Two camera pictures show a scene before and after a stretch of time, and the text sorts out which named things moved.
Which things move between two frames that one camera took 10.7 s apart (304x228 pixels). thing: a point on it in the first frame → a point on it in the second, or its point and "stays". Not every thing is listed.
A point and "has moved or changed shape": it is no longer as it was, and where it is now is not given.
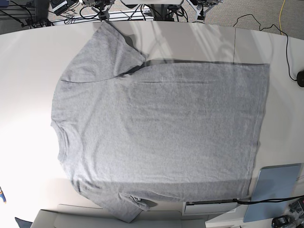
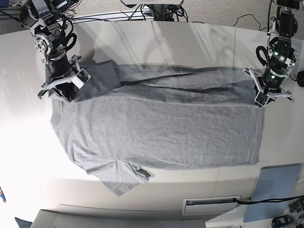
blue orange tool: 2,195 stays
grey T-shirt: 134,133 has moved or changed shape
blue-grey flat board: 274,182 stays
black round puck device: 300,78 stays
